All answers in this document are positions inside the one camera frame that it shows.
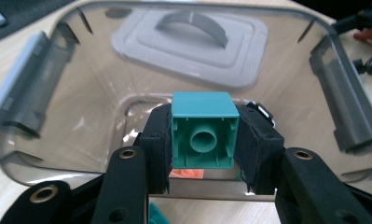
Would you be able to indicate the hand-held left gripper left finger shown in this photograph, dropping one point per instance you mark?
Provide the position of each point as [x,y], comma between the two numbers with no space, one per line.
[157,149]

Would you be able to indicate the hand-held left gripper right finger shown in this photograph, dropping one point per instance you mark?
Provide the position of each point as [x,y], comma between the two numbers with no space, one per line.
[258,149]

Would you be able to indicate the orange-red toy block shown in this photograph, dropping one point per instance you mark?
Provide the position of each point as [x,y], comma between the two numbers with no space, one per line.
[368,34]

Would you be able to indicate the coral toy block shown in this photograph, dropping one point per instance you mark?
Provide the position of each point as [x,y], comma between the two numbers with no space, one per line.
[186,173]

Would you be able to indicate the light teal toy block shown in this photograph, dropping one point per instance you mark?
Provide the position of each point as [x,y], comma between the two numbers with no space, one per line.
[205,105]

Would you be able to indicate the teal square toy block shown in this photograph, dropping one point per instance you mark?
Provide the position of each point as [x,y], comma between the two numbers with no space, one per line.
[157,216]

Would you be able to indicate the white bin lid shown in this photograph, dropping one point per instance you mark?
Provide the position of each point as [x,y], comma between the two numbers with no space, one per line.
[236,71]

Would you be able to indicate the clear plastic storage box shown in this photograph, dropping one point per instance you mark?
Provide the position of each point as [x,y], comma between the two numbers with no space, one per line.
[90,93]

